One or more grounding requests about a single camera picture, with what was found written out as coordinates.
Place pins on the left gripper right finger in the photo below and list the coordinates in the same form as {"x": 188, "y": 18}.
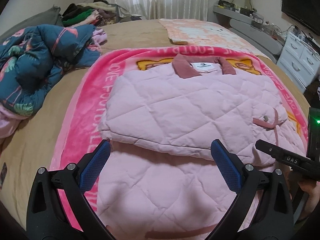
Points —
{"x": 273, "y": 218}

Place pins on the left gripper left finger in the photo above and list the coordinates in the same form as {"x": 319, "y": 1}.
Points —
{"x": 46, "y": 217}

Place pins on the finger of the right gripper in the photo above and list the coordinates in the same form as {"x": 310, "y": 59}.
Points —
{"x": 282, "y": 155}

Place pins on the pink quilted jacket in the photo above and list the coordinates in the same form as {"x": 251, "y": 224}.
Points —
{"x": 161, "y": 180}

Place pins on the pile of clothes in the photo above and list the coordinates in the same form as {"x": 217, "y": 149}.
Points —
{"x": 98, "y": 13}

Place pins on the person's right hand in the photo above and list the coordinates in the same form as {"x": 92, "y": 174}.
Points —
{"x": 312, "y": 189}

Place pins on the pink football fleece blanket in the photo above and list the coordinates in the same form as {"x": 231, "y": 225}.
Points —
{"x": 82, "y": 99}

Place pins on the white drawer dresser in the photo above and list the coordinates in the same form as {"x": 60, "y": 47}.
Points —
{"x": 299, "y": 62}

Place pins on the grey shelf unit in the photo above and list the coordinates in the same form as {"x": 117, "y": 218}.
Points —
{"x": 266, "y": 38}

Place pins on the peach kitty blanket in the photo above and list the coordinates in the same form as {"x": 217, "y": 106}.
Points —
{"x": 200, "y": 33}

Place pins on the blue floral quilted jacket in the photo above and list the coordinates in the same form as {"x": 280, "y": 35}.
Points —
{"x": 34, "y": 60}

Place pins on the grey pillow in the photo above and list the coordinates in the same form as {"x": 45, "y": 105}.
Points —
{"x": 51, "y": 16}

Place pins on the black wall television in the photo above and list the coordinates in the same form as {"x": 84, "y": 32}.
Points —
{"x": 302, "y": 11}

